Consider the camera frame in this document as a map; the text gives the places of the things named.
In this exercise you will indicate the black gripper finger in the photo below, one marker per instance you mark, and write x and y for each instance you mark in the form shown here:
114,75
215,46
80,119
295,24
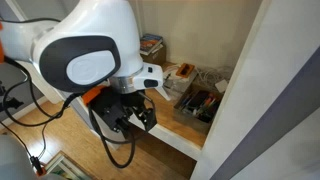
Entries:
151,116
140,116

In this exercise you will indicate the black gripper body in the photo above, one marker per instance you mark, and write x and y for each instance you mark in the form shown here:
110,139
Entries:
113,100

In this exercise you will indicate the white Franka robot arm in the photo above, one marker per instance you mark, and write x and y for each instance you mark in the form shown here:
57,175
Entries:
100,20

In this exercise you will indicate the cardboard box of pens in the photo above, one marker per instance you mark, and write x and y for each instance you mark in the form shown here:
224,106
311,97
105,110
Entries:
193,121

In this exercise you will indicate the small brown cardboard box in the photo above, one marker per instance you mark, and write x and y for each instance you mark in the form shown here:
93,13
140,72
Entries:
156,59

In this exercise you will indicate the small black item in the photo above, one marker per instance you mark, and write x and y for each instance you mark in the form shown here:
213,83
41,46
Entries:
186,68

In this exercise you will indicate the white book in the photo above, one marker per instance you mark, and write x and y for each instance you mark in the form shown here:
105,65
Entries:
156,50

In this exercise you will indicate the blue and orange book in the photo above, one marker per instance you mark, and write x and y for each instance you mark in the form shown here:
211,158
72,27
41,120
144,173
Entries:
150,41

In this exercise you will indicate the white power adapter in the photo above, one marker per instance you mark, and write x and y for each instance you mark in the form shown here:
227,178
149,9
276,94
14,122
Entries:
221,86

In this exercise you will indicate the framed picture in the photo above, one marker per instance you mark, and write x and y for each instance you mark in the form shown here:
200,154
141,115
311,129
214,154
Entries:
65,168

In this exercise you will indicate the orange and black connector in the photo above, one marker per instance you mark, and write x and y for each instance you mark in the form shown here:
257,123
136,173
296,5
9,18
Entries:
38,166

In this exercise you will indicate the black stand equipment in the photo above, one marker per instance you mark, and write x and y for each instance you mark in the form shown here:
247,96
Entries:
8,101

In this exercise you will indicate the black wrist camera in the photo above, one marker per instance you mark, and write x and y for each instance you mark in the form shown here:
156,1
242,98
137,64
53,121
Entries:
115,119

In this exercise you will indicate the orange wrist mount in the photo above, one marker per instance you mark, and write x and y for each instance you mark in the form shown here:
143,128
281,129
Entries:
91,95

